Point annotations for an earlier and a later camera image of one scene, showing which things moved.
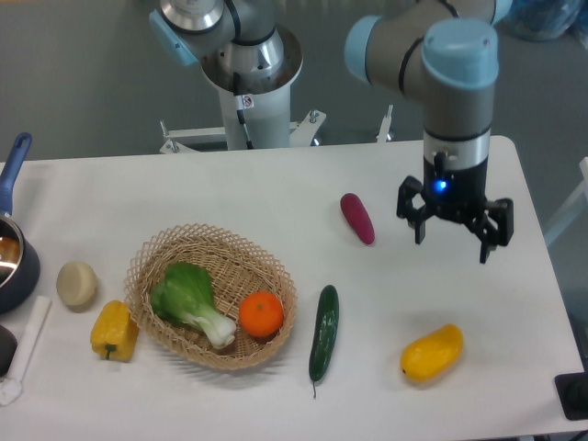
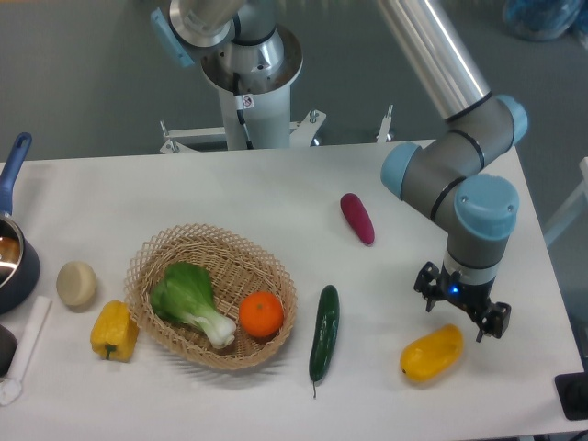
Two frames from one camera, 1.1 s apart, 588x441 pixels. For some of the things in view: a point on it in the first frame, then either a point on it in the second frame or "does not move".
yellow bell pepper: x=115 y=333 does not move
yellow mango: x=427 y=356 does not move
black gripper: x=457 y=196 -> x=430 y=284
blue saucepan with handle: x=19 y=259 does not move
